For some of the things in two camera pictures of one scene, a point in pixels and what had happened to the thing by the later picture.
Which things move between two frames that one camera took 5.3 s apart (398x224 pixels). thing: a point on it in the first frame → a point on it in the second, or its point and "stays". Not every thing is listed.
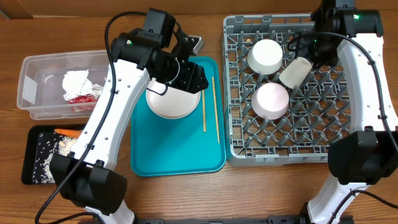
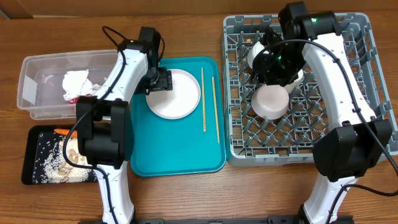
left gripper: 193,73 → 165,81
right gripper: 315,65 → 265,69
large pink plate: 170,101 stays
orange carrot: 75,134 stays
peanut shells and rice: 49,144 stays
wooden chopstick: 215,106 stays
